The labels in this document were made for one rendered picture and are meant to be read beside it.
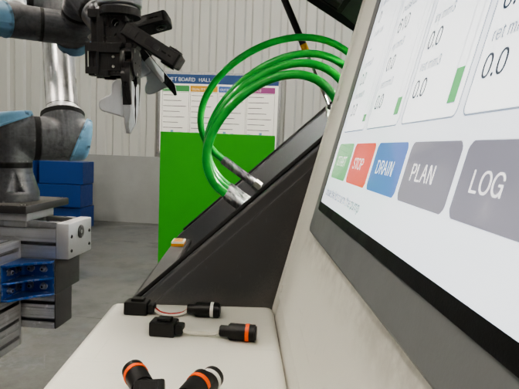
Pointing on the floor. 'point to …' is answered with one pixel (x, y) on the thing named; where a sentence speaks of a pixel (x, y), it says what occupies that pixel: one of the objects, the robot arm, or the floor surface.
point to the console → (334, 289)
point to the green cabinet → (191, 162)
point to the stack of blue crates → (67, 185)
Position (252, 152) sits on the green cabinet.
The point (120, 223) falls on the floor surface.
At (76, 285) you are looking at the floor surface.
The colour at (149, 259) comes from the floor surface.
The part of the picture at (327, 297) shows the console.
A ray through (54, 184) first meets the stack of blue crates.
